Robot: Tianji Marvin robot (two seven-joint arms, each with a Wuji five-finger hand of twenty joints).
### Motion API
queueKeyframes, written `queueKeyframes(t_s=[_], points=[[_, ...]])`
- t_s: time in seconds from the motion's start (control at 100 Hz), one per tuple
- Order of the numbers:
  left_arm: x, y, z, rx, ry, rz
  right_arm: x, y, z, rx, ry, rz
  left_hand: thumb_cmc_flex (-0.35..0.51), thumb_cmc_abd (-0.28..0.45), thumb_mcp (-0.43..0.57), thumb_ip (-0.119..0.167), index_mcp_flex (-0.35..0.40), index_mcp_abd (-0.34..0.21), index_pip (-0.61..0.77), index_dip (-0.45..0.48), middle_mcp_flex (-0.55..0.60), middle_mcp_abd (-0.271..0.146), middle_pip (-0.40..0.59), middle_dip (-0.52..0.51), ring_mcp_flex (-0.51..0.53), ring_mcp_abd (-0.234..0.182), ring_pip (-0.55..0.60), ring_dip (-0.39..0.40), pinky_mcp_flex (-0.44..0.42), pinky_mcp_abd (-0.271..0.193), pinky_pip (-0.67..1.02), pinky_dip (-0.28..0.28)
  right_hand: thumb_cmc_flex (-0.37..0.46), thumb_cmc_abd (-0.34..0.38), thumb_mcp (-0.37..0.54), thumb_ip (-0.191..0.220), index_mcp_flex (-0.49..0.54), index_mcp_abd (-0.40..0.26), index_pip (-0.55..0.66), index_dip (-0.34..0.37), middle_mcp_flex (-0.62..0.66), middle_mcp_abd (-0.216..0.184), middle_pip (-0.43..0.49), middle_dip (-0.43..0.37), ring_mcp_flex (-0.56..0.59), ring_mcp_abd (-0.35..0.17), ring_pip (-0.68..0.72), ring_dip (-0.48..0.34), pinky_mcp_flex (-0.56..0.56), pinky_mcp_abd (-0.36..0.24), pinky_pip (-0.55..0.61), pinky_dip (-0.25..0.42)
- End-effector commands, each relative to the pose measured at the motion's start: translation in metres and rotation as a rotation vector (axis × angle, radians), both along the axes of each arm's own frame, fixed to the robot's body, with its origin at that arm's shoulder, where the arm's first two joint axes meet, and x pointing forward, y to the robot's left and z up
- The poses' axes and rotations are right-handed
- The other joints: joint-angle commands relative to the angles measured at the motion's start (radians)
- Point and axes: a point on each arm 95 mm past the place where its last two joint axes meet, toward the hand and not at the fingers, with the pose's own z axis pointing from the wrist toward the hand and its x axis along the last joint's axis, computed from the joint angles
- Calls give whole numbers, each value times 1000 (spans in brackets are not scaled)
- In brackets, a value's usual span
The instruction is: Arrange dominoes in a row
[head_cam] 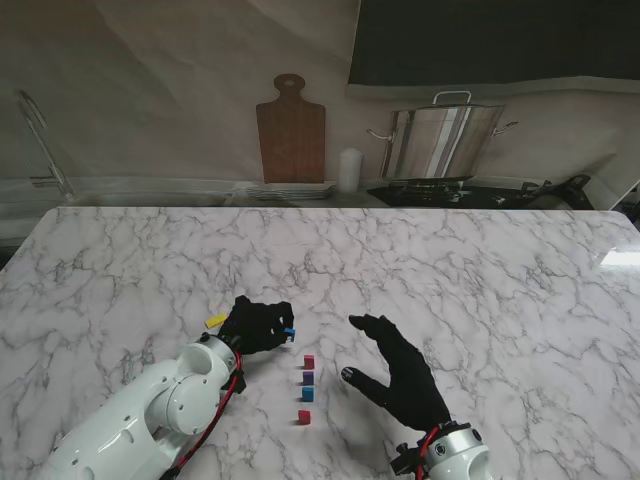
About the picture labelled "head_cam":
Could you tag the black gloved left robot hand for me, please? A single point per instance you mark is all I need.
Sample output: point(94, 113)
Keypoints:
point(260, 327)

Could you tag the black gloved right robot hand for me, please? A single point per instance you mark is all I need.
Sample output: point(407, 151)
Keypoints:
point(410, 385)

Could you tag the blue domino block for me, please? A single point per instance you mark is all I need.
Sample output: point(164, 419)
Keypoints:
point(308, 394)
point(290, 333)

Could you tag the yellow domino block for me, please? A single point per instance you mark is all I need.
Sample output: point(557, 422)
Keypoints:
point(215, 320)

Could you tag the pink domino block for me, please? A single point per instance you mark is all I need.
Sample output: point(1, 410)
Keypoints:
point(309, 361)

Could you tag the purple domino block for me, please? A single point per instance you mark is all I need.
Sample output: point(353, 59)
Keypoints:
point(308, 377)

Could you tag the red domino block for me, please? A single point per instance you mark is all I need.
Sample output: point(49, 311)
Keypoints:
point(304, 417)

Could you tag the stack of white plates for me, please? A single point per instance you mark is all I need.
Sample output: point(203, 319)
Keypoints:
point(295, 191)

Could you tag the steel kitchen sink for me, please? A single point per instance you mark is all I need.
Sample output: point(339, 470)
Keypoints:
point(150, 200)

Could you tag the white cylinder candle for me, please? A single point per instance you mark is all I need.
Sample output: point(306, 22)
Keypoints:
point(350, 170)

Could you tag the brown wooden cutting board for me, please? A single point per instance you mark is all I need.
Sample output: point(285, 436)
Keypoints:
point(291, 140)

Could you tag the black gas stove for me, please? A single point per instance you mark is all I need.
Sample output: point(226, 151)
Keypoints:
point(430, 192)

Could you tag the black frying pan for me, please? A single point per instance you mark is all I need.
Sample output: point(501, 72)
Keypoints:
point(560, 195)

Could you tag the large steel stock pot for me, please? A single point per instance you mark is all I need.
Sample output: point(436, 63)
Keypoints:
point(445, 140)

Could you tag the chrome kitchen faucet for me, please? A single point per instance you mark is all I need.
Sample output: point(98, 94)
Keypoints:
point(45, 145)

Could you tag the dark range hood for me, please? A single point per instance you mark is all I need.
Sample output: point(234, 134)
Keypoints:
point(500, 40)

